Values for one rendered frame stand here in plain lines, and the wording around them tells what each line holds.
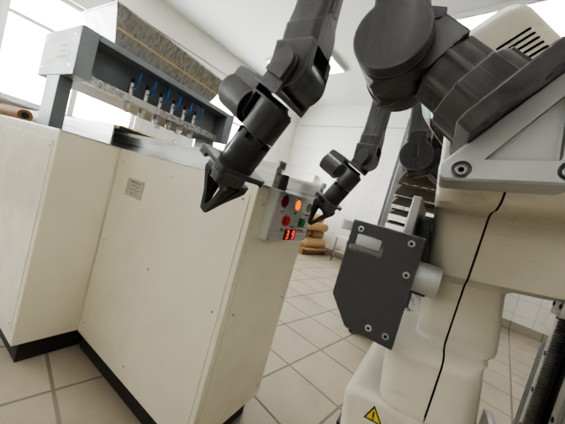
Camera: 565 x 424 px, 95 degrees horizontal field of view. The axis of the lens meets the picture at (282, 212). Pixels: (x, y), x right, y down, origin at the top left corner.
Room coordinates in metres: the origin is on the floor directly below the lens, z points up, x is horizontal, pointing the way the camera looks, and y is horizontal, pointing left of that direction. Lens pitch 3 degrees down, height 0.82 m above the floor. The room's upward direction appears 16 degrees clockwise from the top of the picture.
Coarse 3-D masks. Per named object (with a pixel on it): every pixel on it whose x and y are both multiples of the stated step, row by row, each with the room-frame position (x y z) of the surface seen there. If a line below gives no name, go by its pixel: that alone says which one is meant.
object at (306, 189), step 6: (288, 180) 0.96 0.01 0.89; (294, 180) 0.95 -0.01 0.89; (300, 180) 0.94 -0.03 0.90; (288, 186) 0.96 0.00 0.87; (294, 186) 0.95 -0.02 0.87; (300, 186) 0.93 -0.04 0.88; (306, 186) 0.92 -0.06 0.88; (312, 186) 0.91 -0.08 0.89; (318, 186) 0.90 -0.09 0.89; (324, 186) 0.90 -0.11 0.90; (288, 192) 0.95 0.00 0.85; (294, 192) 0.94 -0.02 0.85; (300, 192) 0.93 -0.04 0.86; (306, 192) 0.92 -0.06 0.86; (312, 192) 0.91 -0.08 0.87; (306, 198) 0.92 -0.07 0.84; (312, 198) 0.90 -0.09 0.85
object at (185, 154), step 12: (120, 132) 1.03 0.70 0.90; (120, 144) 1.02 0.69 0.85; (132, 144) 0.98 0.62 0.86; (144, 144) 0.94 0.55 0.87; (156, 144) 0.91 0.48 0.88; (168, 144) 0.87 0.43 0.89; (180, 144) 0.84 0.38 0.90; (168, 156) 0.86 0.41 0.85; (180, 156) 0.83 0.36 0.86; (192, 156) 0.81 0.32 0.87; (204, 156) 0.78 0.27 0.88; (204, 168) 0.77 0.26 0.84; (264, 168) 0.66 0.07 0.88; (276, 168) 0.64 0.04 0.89; (264, 180) 0.66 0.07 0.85; (276, 180) 0.65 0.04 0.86
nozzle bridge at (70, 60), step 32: (64, 32) 0.91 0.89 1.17; (96, 32) 0.87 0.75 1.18; (64, 64) 0.88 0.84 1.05; (96, 64) 0.95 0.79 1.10; (128, 64) 1.03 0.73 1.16; (64, 96) 0.91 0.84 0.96; (96, 96) 1.10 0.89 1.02; (128, 96) 1.02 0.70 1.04; (192, 96) 1.21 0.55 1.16; (192, 128) 1.29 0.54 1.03; (224, 128) 1.42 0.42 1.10
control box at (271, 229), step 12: (276, 192) 0.68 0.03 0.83; (276, 204) 0.68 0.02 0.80; (288, 204) 0.74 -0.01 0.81; (264, 216) 0.69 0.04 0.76; (276, 216) 0.69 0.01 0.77; (300, 216) 0.81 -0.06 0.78; (264, 228) 0.68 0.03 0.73; (276, 228) 0.71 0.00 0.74; (288, 228) 0.77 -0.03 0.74; (300, 228) 0.83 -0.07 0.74; (276, 240) 0.73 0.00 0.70; (288, 240) 0.79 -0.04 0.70; (300, 240) 0.86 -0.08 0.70
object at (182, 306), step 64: (128, 192) 0.94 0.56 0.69; (192, 192) 0.77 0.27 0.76; (256, 192) 0.65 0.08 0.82; (128, 256) 0.89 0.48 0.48; (192, 256) 0.73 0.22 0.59; (256, 256) 0.71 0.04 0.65; (128, 320) 0.84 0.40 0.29; (192, 320) 0.70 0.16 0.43; (256, 320) 0.80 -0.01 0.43; (128, 384) 0.80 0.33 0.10; (192, 384) 0.67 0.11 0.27; (256, 384) 0.91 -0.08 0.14
